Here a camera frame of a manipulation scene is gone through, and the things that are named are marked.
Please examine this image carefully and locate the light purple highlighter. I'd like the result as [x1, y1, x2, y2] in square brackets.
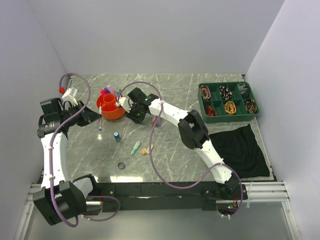
[106, 84, 115, 94]

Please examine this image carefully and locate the purple capped black highlighter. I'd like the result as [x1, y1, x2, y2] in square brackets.
[103, 87, 110, 94]

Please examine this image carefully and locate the pink capped black highlighter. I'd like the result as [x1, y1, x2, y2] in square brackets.
[100, 89, 107, 96]

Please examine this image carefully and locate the blue white pen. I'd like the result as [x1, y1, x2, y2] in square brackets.
[98, 102, 103, 131]

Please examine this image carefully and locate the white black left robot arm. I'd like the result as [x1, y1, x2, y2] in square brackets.
[32, 97, 100, 226]

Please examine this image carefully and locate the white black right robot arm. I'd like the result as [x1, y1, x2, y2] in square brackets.
[116, 87, 242, 199]

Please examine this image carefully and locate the orange round divided container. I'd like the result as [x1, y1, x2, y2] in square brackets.
[96, 93, 125, 121]

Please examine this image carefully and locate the blue glue stick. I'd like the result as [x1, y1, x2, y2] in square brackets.
[113, 131, 121, 142]

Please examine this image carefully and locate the tan eraser block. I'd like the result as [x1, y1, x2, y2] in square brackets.
[140, 148, 147, 155]

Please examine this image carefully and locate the pink black rolled band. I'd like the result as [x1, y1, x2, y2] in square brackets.
[199, 85, 211, 101]

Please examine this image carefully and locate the orange navy rolled band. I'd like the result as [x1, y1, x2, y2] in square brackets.
[204, 105, 217, 117]

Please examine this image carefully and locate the green compartment tray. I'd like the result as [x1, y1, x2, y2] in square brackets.
[197, 81, 260, 124]

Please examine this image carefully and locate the black white rolled band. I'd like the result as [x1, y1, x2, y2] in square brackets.
[218, 85, 232, 100]

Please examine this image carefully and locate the yellow rolled band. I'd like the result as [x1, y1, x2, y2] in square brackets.
[224, 101, 237, 115]

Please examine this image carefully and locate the grey rolled cloth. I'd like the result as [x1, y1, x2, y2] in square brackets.
[237, 82, 251, 99]

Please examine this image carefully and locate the black cloth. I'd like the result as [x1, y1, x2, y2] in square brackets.
[209, 124, 270, 179]

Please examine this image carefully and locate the brown black rolled band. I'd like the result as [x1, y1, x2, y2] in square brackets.
[243, 98, 258, 114]

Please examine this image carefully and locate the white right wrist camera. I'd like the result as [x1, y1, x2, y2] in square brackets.
[115, 96, 131, 113]

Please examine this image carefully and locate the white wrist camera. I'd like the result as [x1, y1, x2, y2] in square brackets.
[115, 96, 131, 113]
[58, 87, 78, 106]

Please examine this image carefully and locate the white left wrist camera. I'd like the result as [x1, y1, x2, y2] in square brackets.
[58, 87, 78, 106]

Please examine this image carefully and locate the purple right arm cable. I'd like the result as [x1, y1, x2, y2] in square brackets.
[118, 81, 245, 218]

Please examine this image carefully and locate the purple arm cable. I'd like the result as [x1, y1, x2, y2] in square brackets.
[49, 72, 121, 228]
[118, 81, 245, 218]

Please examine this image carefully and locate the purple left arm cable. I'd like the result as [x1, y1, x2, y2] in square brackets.
[49, 72, 121, 228]

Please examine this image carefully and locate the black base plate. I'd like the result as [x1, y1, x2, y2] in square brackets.
[86, 181, 248, 213]

